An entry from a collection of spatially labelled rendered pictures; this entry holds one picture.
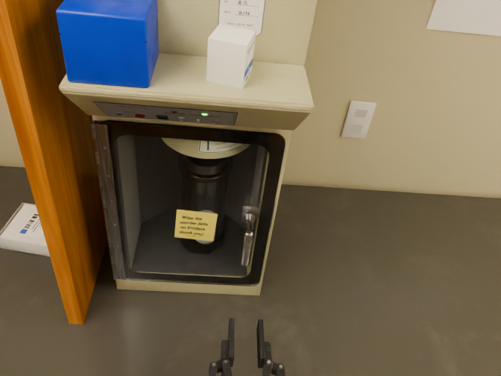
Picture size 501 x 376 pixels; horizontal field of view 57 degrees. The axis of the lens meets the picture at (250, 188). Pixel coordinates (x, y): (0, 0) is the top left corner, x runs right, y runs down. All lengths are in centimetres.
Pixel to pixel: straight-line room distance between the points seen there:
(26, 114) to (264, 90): 32
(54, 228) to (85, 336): 29
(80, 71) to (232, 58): 19
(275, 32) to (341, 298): 66
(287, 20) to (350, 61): 55
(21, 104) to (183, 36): 23
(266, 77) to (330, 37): 54
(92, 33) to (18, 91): 14
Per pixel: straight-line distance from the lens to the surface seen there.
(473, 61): 131
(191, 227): 89
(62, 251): 87
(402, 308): 115
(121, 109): 67
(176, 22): 68
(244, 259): 88
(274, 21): 67
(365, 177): 143
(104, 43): 59
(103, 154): 80
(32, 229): 119
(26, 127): 70
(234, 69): 60
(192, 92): 60
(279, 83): 64
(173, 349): 99
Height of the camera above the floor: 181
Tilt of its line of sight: 41 degrees down
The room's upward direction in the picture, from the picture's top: 8 degrees clockwise
